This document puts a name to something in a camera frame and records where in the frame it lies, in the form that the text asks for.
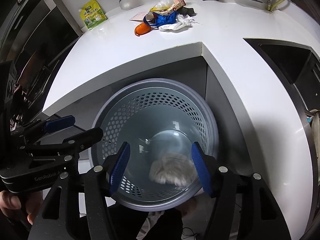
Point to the white tissue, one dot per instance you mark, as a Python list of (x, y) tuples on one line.
[(181, 23)]

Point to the pink paper receipt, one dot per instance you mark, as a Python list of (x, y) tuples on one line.
[(139, 16)]

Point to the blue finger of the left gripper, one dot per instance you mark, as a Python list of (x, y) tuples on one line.
[(70, 146), (38, 128)]

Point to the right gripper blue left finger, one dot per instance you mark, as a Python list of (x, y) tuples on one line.
[(103, 181)]

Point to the orange peel piece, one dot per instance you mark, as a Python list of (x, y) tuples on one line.
[(142, 29)]

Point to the white paper ball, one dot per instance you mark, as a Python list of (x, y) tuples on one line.
[(174, 169)]

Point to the person's left hand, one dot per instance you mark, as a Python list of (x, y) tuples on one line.
[(11, 203)]

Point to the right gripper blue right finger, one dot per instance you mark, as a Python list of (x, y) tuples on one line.
[(219, 183)]

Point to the black range hood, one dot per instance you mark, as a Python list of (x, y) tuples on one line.
[(36, 39)]

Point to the yellow green seasoning pouch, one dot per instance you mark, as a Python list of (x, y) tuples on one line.
[(92, 14)]

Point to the grey spatula ladle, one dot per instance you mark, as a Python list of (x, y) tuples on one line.
[(128, 4)]

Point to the clear plastic bag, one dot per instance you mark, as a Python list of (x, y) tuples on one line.
[(162, 5)]

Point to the grey perforated trash basket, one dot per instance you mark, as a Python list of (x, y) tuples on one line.
[(155, 116)]

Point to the dishes in sink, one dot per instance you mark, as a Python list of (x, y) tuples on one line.
[(313, 119)]

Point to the dark grey cloth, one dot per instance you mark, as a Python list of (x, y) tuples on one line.
[(186, 11)]

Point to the red patterned snack wrapper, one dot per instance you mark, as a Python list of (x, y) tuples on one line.
[(176, 5)]

